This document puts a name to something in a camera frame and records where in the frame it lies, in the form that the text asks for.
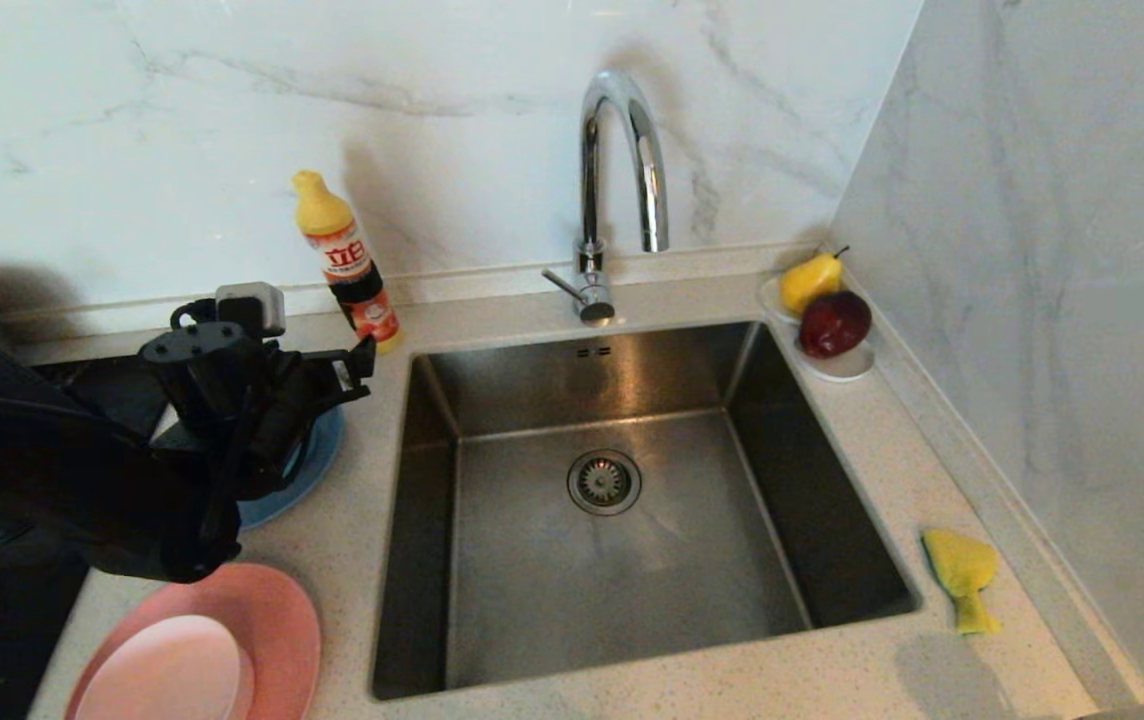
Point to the small pale pink plate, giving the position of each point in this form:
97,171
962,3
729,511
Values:
167,672

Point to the yellow fish-shaped sponge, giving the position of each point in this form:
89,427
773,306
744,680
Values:
959,565

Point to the round metal drain strainer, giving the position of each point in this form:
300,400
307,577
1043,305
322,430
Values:
604,482

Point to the yellow pear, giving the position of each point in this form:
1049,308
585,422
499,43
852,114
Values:
809,283

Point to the stainless steel sink basin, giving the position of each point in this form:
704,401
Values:
532,560

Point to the large pink plate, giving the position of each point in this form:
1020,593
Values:
277,620

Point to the yellow-capped dish soap bottle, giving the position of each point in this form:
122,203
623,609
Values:
347,258

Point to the blue plate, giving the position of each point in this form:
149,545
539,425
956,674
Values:
317,462

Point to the dark red apple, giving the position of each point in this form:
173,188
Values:
834,325

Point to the chrome gooseneck faucet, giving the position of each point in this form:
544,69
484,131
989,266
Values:
589,200

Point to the small white fruit dish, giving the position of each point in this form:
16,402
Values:
844,369

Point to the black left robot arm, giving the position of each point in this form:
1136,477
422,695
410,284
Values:
52,470

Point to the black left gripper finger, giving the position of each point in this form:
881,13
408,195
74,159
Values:
357,360
347,394

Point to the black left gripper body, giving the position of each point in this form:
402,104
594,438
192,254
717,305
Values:
197,375

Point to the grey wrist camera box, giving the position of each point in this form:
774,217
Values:
252,305

